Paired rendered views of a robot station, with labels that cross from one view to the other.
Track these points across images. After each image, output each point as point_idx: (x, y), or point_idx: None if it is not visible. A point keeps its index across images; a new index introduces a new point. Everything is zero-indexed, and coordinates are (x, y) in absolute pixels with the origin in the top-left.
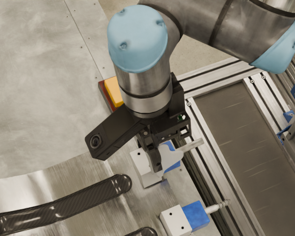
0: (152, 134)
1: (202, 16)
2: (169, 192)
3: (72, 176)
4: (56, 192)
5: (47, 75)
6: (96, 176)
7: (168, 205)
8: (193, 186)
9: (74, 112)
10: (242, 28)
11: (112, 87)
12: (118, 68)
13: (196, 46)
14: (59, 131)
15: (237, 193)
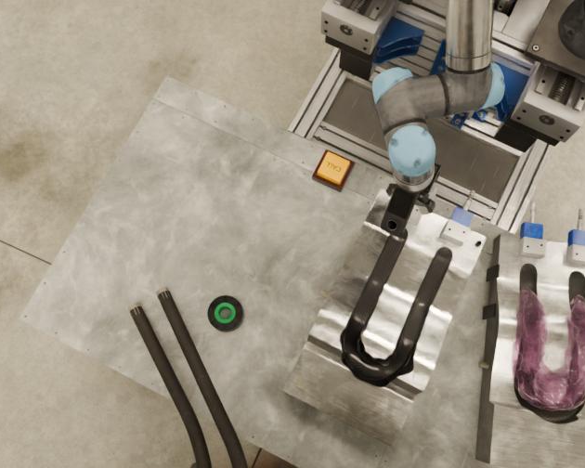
0: (424, 193)
1: (434, 104)
2: (433, 215)
3: (365, 253)
4: (365, 271)
5: (271, 198)
6: (380, 241)
7: (439, 225)
8: None
9: (313, 209)
10: (464, 94)
11: (327, 173)
12: (411, 176)
13: (278, 72)
14: (316, 230)
15: None
